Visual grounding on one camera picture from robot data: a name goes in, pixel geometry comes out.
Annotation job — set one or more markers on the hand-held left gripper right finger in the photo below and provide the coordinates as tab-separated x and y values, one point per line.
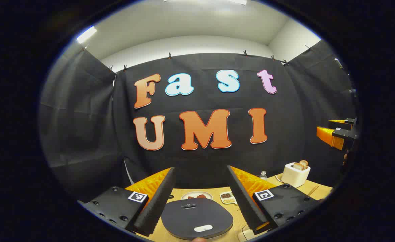
244	201

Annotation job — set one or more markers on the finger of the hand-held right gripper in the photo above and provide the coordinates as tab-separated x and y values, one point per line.
347	122
345	133

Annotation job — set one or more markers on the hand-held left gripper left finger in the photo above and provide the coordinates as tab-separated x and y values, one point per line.
157	201

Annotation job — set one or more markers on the dark grey rice cooker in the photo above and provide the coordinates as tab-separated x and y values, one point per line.
194	216

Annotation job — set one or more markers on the wooden spoon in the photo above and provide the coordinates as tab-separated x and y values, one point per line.
313	190

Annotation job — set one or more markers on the white divided dish with grains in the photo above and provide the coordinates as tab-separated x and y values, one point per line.
227	197

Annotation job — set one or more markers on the green label plastic bottle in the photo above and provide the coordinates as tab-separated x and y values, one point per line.
263	175

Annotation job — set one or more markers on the white plate with red meat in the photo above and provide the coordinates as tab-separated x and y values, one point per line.
197	195

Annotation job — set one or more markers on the bread slice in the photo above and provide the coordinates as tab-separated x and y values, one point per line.
304	163
297	166

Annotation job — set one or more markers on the white toaster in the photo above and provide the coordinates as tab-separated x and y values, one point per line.
293	176

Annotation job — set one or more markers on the ceiling light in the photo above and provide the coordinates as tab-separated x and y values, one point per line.
86	34

